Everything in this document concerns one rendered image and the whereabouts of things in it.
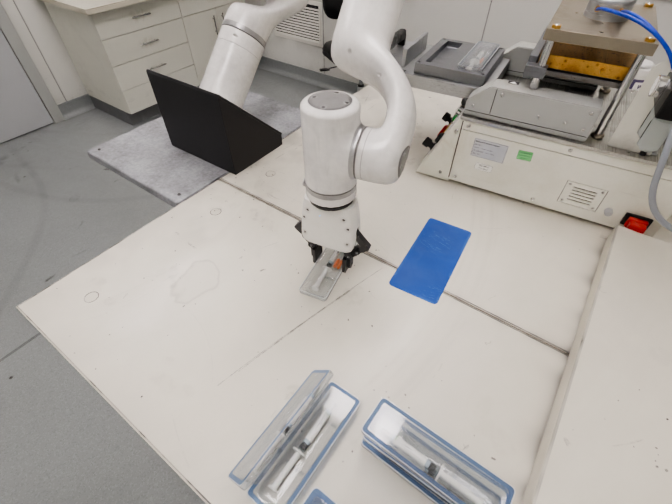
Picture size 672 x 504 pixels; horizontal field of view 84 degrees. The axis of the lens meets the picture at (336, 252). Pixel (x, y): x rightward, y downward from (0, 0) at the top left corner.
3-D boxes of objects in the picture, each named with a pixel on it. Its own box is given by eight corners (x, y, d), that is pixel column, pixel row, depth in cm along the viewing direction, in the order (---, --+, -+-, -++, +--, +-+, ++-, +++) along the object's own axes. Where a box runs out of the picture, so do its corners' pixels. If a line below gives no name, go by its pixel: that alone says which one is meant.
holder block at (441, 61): (502, 58, 97) (505, 47, 95) (482, 87, 85) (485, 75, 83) (440, 47, 102) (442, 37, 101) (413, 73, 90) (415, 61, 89)
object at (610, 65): (629, 56, 85) (655, 7, 78) (626, 93, 71) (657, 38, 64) (547, 43, 90) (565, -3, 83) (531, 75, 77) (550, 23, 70)
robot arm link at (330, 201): (293, 187, 60) (295, 201, 62) (345, 201, 57) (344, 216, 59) (316, 160, 65) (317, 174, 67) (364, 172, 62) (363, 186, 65)
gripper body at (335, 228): (293, 195, 62) (298, 243, 70) (351, 211, 59) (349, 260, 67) (313, 171, 66) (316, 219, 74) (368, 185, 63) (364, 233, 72)
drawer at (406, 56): (505, 74, 100) (515, 41, 94) (484, 107, 86) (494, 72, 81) (401, 54, 110) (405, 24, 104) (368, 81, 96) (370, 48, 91)
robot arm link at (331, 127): (369, 172, 62) (317, 160, 65) (374, 92, 53) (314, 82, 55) (351, 201, 57) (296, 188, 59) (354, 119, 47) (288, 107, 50)
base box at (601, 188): (647, 165, 102) (690, 104, 90) (647, 253, 80) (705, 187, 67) (454, 119, 120) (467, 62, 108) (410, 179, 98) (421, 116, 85)
